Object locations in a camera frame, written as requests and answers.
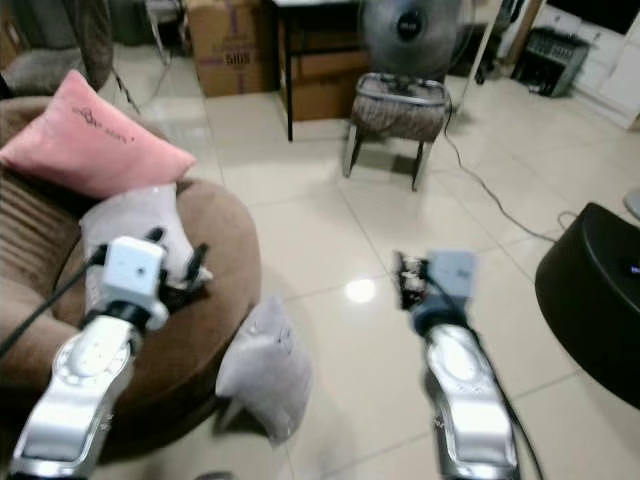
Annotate brown round sofa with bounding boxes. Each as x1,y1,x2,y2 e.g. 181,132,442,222
0,96,263,463

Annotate grey pillow with creases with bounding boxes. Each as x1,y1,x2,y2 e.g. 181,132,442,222
79,184,214,303

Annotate pink pillow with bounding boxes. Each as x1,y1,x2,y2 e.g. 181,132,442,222
0,69,198,200

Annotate grey square pillow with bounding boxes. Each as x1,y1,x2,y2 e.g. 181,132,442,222
215,294,314,445

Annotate black round stool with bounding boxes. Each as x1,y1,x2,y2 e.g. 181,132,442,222
534,202,640,412

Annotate plain brown cardboard box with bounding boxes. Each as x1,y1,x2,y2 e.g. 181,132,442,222
279,18,370,123

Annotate printed cardboard box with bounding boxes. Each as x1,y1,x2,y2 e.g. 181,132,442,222
187,0,277,99

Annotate patterned high-back chair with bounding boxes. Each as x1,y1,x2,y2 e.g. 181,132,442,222
0,0,115,99

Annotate black framed table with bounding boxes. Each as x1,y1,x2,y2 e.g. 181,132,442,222
271,0,369,143

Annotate beige leaning pole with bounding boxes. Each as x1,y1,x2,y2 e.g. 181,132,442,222
458,0,503,113

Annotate grey standing fan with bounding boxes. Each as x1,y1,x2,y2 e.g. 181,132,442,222
359,0,463,79

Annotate black audio mixer box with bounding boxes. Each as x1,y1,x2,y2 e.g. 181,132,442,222
511,26,592,99

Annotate white low cabinet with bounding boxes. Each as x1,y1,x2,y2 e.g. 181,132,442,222
528,0,640,117

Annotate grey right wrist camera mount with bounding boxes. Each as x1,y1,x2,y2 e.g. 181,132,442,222
426,249,479,299

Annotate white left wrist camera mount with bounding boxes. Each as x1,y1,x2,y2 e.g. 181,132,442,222
101,236,169,312

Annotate thin grey floor cable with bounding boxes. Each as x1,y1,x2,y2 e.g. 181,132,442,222
443,98,579,245

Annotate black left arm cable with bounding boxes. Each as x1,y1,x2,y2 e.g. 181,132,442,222
0,244,109,357

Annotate small metal frame chair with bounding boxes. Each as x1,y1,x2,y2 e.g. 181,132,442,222
143,0,191,63

